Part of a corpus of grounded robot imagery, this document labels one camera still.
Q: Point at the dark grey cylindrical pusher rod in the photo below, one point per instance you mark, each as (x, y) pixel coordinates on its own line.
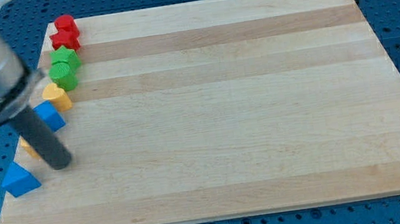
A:
(41, 138)

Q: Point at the yellow hexagon block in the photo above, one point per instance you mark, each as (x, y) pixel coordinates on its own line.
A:
(28, 148)

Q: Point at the blue triangle block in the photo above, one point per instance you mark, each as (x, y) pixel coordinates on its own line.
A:
(19, 181)

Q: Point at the blue cube block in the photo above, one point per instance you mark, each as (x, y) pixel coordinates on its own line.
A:
(48, 113)

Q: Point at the yellow heart block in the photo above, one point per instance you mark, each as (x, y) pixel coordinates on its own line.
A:
(57, 96)

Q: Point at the green cylinder block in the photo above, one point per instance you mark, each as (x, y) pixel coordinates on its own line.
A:
(63, 76)

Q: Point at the green star block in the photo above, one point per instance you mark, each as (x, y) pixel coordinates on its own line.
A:
(65, 55)

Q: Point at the red star block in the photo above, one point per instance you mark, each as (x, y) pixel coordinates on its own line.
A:
(65, 38)

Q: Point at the red cylinder block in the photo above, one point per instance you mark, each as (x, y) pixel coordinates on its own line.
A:
(67, 23)

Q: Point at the wooden board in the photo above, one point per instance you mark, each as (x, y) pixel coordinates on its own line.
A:
(221, 109)

